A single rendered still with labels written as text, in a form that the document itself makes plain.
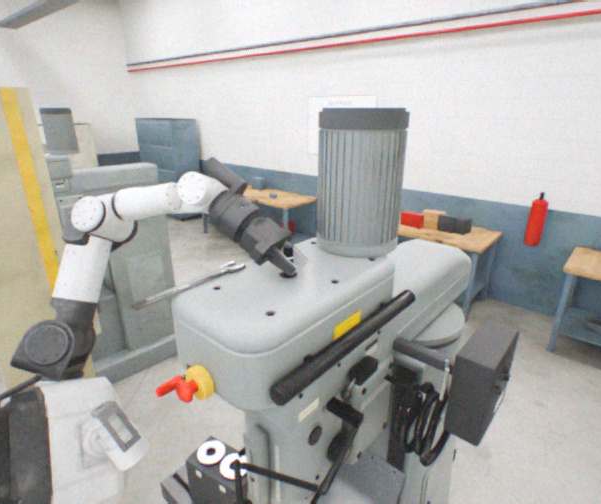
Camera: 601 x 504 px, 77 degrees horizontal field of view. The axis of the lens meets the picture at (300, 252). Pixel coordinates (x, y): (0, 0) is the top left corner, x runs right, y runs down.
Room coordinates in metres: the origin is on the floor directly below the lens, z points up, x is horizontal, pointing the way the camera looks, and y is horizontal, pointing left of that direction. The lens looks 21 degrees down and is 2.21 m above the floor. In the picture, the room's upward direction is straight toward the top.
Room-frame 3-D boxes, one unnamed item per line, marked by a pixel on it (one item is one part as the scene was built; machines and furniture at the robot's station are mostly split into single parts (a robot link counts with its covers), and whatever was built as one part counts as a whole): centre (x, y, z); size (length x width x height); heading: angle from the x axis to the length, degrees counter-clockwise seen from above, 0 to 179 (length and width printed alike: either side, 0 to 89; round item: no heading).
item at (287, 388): (0.64, -0.11, 1.79); 0.45 x 0.04 x 0.04; 139
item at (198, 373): (0.54, 0.18, 1.76); 0.06 x 0.02 x 0.06; 49
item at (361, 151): (0.90, -0.14, 2.05); 0.20 x 0.20 x 0.32
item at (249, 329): (0.72, 0.01, 1.81); 0.47 x 0.26 x 0.16; 139
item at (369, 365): (0.67, -0.12, 1.66); 0.12 x 0.04 x 0.04; 139
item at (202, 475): (0.91, 0.25, 1.05); 0.22 x 0.12 x 0.20; 59
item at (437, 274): (1.09, -0.31, 1.66); 0.80 x 0.23 x 0.20; 139
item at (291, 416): (0.74, -0.01, 1.68); 0.34 x 0.24 x 0.10; 139
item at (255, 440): (0.63, 0.10, 1.45); 0.04 x 0.04 x 0.21; 49
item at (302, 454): (0.71, 0.02, 1.47); 0.21 x 0.19 x 0.32; 49
